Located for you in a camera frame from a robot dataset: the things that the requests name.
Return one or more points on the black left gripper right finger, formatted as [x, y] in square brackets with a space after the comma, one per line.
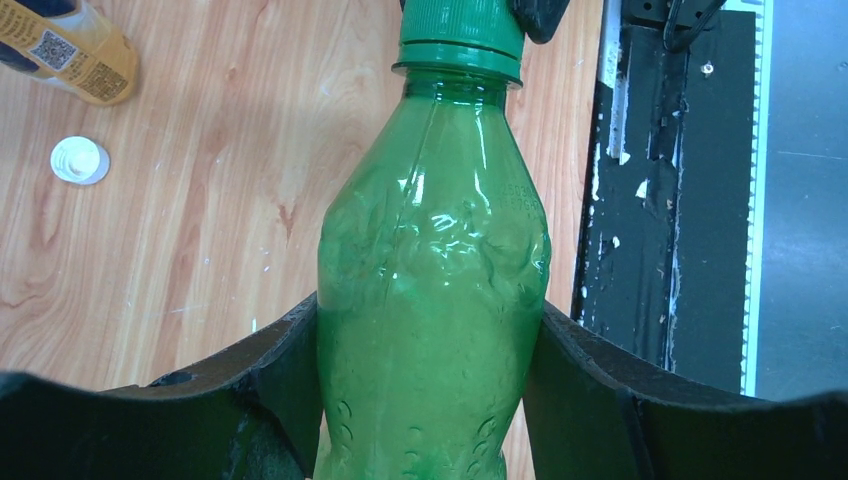
[595, 411]

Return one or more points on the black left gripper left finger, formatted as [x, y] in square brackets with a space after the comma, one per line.
[251, 411]

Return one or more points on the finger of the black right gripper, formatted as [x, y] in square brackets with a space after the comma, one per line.
[538, 19]

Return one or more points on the green plastic bottle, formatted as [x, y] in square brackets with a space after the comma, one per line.
[433, 263]

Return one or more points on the white bottle cap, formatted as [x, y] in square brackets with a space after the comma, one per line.
[80, 161]

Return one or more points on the yellow blue milk tea bottle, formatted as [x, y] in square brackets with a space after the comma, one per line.
[69, 45]

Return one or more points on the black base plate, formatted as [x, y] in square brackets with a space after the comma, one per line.
[666, 263]

